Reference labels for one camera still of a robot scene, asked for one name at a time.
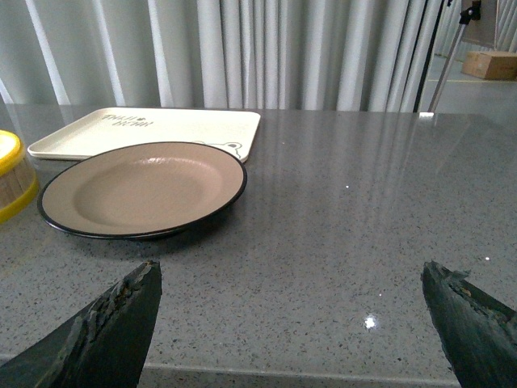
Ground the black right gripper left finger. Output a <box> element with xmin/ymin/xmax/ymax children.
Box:
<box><xmin>1</xmin><ymin>261</ymin><xmax>162</xmax><ymax>387</ymax></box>

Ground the grey pleated curtain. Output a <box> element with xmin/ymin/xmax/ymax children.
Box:
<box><xmin>1</xmin><ymin>1</ymin><xmax>443</xmax><ymax>112</ymax></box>

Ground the metal tripod stand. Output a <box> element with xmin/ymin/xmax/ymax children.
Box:
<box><xmin>427</xmin><ymin>1</ymin><xmax>481</xmax><ymax>115</ymax></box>

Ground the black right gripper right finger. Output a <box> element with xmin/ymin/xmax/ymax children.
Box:
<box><xmin>421</xmin><ymin>261</ymin><xmax>516</xmax><ymax>387</ymax></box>

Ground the brown plate with black rim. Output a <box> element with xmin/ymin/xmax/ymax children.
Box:
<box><xmin>38</xmin><ymin>141</ymin><xmax>247</xmax><ymax>239</ymax></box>

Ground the cream rectangular tray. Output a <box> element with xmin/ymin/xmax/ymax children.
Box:
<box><xmin>28</xmin><ymin>108</ymin><xmax>261</xmax><ymax>162</ymax></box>

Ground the bamboo steamer with yellow rims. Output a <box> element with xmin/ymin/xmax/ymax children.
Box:
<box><xmin>1</xmin><ymin>129</ymin><xmax>39</xmax><ymax>223</ymax></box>

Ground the cardboard box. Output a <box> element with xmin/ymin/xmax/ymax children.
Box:
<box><xmin>461</xmin><ymin>51</ymin><xmax>517</xmax><ymax>81</ymax></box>

